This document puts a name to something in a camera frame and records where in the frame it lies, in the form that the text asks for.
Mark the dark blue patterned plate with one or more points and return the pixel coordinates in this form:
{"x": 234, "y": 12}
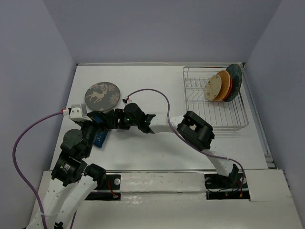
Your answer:
{"x": 101, "y": 138}

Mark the teal glazed ceramic plate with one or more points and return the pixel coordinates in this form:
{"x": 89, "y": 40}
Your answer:
{"x": 236, "y": 74}

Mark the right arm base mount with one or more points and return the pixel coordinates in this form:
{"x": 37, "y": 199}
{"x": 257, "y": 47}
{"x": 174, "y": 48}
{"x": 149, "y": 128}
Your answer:
{"x": 222, "y": 188}

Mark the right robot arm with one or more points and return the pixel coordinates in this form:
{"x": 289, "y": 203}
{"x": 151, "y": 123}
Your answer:
{"x": 190, "y": 127}

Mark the metal wire dish rack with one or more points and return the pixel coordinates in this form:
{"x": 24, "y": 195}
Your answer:
{"x": 222, "y": 116}

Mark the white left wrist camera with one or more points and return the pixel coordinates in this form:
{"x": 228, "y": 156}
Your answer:
{"x": 78, "y": 112}

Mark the cream patterned small plate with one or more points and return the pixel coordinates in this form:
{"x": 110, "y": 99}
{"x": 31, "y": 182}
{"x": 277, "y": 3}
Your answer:
{"x": 213, "y": 87}

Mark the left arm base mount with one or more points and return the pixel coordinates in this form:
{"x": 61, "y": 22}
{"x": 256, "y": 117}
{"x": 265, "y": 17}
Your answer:
{"x": 108, "y": 190}

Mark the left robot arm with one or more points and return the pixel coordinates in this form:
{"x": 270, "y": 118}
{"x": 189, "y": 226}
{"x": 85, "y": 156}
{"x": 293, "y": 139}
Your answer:
{"x": 72, "y": 179}

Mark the woven bamboo round plate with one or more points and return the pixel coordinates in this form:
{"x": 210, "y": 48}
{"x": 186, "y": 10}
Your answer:
{"x": 225, "y": 79}

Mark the orange plastic plate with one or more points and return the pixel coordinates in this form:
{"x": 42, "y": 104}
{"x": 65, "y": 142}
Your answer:
{"x": 230, "y": 89}

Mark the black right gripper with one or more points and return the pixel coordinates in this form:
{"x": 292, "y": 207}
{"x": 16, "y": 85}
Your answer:
{"x": 120, "y": 113}

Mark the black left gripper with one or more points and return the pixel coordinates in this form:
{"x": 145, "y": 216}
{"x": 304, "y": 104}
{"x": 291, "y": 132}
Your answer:
{"x": 108, "y": 117}

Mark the grey reindeer pattern plate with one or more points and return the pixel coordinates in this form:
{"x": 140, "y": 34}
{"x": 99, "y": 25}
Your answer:
{"x": 102, "y": 96}

